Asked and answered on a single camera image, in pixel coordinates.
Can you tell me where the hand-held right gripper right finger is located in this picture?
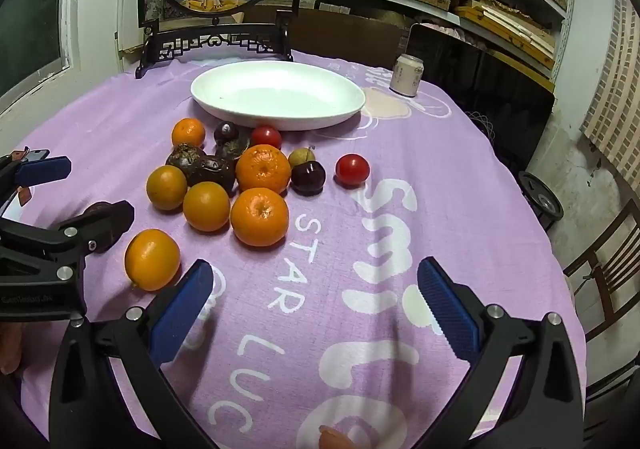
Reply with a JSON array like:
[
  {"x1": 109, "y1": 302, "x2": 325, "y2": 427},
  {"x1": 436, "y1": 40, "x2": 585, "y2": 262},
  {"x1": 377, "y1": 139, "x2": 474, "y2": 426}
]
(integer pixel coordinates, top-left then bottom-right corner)
[{"x1": 417, "y1": 256, "x2": 588, "y2": 449}]

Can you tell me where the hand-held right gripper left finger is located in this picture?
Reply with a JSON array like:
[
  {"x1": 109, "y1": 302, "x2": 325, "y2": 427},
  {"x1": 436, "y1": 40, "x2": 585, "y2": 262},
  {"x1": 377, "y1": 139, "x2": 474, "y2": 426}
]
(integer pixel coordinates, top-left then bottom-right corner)
[{"x1": 47, "y1": 259, "x2": 216, "y2": 449}]

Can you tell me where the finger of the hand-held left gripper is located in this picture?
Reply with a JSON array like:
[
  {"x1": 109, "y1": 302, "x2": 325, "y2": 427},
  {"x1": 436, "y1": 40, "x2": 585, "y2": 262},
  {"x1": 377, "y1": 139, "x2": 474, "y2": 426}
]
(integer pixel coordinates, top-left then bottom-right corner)
[
  {"x1": 0, "y1": 147, "x2": 72, "y2": 204},
  {"x1": 0, "y1": 200, "x2": 136, "y2": 280}
]

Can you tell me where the smooth orange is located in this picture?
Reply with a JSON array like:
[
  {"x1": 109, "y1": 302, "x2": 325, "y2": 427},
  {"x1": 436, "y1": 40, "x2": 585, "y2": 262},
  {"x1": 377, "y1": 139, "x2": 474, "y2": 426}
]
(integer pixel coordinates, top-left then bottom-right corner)
[
  {"x1": 124, "y1": 229, "x2": 181, "y2": 292},
  {"x1": 182, "y1": 181, "x2": 231, "y2": 233},
  {"x1": 146, "y1": 165, "x2": 188, "y2": 211}
]

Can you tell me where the dark wrinkled passion fruit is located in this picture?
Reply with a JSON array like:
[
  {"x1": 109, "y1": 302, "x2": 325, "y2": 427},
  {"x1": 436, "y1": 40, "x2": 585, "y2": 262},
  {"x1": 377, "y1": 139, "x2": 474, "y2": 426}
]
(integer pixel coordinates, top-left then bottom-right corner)
[
  {"x1": 216, "y1": 136, "x2": 251, "y2": 162},
  {"x1": 165, "y1": 143, "x2": 206, "y2": 180},
  {"x1": 192, "y1": 155, "x2": 236, "y2": 194}
]

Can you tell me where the small tangerine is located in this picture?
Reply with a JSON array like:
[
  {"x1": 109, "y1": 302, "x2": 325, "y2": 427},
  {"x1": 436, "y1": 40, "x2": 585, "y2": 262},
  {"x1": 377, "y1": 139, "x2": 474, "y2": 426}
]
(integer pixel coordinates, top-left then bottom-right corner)
[{"x1": 171, "y1": 118, "x2": 207, "y2": 150}]

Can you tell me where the large tangerine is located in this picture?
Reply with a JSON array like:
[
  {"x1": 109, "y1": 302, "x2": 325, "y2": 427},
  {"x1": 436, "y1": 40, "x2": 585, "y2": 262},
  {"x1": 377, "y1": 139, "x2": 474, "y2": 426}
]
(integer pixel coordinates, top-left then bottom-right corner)
[
  {"x1": 235, "y1": 144, "x2": 292, "y2": 194},
  {"x1": 230, "y1": 187, "x2": 290, "y2": 248}
]

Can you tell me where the red cherry tomato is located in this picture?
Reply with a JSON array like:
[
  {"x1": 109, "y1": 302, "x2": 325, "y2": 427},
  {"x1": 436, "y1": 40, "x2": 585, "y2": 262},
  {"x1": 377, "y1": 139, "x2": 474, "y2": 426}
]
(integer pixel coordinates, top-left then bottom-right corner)
[
  {"x1": 250, "y1": 125, "x2": 283, "y2": 150},
  {"x1": 335, "y1": 154, "x2": 371, "y2": 188}
]

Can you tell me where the small green fruit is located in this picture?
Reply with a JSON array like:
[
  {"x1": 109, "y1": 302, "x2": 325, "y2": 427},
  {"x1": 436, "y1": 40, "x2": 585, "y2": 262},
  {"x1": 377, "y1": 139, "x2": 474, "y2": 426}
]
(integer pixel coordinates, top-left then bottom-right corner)
[{"x1": 288, "y1": 147, "x2": 317, "y2": 170}]

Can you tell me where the white oval plate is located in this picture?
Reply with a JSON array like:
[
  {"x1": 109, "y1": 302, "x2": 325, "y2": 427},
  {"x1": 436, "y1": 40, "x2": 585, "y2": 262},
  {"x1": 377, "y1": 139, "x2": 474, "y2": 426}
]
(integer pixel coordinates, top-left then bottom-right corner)
[{"x1": 190, "y1": 60, "x2": 367, "y2": 132}]

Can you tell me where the purple printed blanket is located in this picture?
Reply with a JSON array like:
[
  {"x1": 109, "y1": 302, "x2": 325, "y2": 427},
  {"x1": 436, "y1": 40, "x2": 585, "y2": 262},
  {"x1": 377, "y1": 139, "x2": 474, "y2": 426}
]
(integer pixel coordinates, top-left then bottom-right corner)
[{"x1": 10, "y1": 46, "x2": 588, "y2": 449}]

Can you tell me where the white framed window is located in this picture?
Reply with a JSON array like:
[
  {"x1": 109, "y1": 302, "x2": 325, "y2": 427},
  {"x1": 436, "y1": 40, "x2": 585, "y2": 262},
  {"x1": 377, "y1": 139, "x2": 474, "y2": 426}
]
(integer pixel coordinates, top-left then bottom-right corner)
[{"x1": 0, "y1": 0, "x2": 83, "y2": 100}]

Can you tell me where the wooden chair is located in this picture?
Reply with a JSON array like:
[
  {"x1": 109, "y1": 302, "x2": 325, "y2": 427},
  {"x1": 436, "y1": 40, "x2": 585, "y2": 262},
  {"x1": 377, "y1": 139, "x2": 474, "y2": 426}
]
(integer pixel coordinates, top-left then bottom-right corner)
[{"x1": 562, "y1": 199, "x2": 640, "y2": 345}]

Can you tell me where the white beverage can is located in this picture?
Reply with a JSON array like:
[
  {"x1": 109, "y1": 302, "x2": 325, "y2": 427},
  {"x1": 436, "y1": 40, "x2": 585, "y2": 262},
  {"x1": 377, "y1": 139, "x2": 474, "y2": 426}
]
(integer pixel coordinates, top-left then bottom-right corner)
[{"x1": 389, "y1": 54, "x2": 421, "y2": 97}]

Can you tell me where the black panel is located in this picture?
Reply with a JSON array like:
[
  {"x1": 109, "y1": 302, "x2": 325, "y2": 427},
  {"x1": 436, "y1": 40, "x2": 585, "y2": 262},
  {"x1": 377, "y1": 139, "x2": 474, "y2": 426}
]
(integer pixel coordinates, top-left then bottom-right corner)
[{"x1": 405, "y1": 23, "x2": 556, "y2": 170}]

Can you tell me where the brick patterned curtain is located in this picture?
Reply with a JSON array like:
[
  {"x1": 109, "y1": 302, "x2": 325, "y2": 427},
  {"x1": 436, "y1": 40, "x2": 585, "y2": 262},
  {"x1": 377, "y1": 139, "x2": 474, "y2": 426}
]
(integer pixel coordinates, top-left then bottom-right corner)
[{"x1": 580, "y1": 0, "x2": 640, "y2": 190}]

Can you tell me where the white wall shelf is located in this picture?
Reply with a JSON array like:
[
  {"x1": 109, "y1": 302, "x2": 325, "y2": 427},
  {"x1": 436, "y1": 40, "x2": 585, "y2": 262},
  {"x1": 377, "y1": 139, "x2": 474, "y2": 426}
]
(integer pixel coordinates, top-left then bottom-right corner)
[{"x1": 280, "y1": 0, "x2": 576, "y2": 94}]

